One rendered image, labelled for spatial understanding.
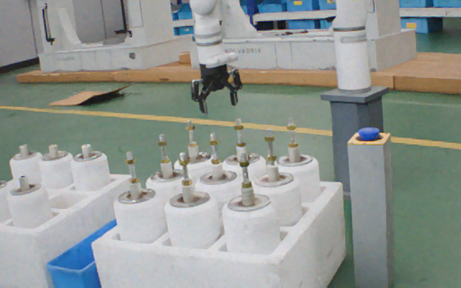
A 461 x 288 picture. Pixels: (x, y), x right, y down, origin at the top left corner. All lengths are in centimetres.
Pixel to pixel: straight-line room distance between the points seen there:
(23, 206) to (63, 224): 10
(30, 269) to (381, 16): 253
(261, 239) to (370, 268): 28
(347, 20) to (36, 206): 91
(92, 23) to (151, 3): 408
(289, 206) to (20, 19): 713
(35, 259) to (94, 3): 755
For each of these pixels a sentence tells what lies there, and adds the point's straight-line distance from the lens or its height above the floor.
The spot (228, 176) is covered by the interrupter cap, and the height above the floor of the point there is 25.
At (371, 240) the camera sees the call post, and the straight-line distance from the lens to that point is 117.
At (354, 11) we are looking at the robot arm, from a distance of 161.
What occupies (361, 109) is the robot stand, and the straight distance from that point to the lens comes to 161.
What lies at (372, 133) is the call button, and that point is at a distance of 112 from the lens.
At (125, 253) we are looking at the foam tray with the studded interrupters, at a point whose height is 17.
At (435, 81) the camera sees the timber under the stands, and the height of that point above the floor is 6.
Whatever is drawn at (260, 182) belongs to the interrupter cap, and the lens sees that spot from 113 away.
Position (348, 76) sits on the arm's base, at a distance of 162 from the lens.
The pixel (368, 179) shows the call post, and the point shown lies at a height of 24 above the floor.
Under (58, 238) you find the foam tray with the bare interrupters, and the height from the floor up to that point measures 14.
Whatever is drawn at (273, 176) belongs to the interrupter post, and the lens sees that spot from 113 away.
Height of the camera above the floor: 62
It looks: 17 degrees down
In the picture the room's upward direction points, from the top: 7 degrees counter-clockwise
